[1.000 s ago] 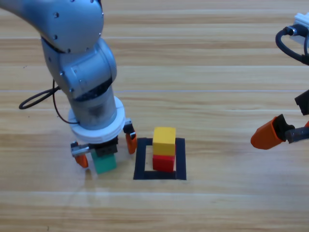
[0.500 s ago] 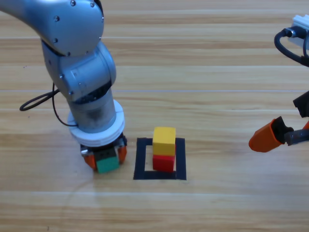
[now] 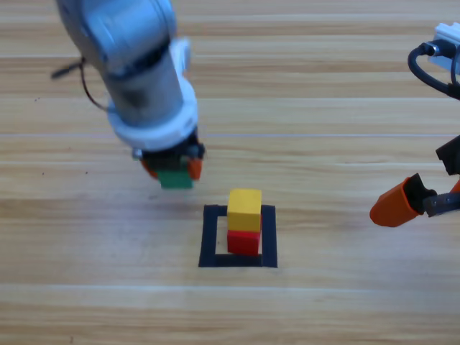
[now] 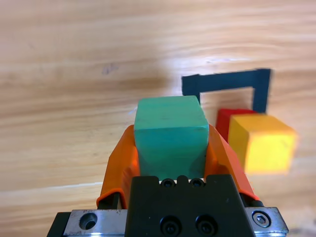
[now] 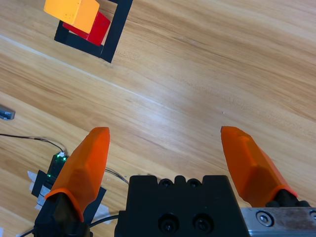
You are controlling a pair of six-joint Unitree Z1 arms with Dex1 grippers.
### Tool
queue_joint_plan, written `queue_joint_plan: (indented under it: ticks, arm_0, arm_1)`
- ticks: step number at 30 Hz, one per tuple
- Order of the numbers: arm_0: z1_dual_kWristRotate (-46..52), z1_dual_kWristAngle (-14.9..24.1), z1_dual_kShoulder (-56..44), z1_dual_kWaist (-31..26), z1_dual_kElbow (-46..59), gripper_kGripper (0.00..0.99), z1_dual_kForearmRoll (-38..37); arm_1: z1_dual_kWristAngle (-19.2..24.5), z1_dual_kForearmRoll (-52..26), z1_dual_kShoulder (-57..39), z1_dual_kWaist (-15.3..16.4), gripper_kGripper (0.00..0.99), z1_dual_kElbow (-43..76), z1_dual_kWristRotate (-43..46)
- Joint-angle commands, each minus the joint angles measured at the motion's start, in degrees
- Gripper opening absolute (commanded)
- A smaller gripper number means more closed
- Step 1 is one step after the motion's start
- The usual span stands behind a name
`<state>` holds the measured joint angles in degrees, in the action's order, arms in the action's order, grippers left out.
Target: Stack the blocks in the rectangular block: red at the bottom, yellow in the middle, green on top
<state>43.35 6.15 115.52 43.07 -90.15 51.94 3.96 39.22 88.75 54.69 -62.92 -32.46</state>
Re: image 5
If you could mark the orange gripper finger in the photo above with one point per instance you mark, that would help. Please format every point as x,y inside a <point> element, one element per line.
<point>81,172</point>
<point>249,168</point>

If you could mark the aluminium profile piece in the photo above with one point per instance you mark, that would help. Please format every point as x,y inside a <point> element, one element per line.
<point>6,113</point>

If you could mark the yellow wooden cube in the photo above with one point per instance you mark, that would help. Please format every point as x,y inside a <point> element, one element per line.
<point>74,11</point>

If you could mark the black tape square outline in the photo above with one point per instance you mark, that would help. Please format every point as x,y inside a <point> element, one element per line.
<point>116,37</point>

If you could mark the red wooden cube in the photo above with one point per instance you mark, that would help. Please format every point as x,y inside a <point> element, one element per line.
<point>98,30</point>

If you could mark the small green-lit circuit board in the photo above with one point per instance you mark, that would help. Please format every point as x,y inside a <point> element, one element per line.
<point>55,168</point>

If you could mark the white masking tape piece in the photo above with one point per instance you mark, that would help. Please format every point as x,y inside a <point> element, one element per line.
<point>32,180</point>
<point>102,213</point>
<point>42,197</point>

